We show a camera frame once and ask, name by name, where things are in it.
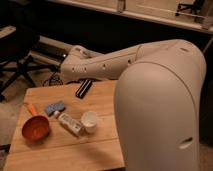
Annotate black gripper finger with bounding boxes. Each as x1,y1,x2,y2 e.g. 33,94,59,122
80,80,93,99
75,79,88,97

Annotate white glue bottle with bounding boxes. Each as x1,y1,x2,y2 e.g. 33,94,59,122
54,111,83,136

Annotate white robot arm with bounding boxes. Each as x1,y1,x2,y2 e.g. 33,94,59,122
61,39,206,171

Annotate orange plastic ladle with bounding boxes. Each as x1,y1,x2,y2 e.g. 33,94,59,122
22,103,50,141

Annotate black office chair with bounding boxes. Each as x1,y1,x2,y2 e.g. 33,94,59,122
0,0,56,102

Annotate black chair in background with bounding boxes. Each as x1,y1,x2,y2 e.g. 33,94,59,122
175,0,205,16

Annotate black cable on floor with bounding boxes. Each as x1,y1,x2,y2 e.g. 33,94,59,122
42,71,64,88

